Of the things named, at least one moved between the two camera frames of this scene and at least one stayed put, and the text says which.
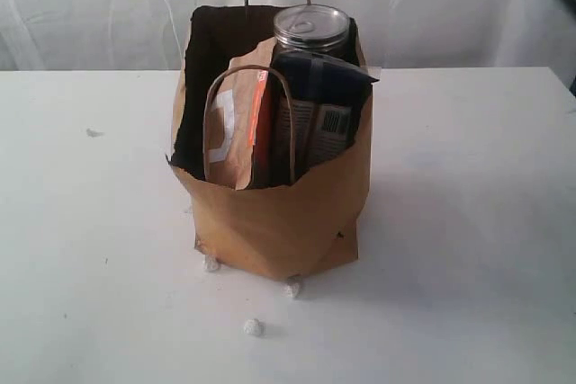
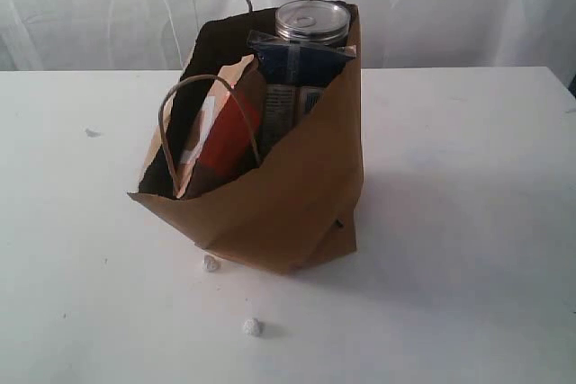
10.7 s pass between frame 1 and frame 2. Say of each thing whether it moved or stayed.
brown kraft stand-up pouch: moved
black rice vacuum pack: moved
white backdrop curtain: stayed
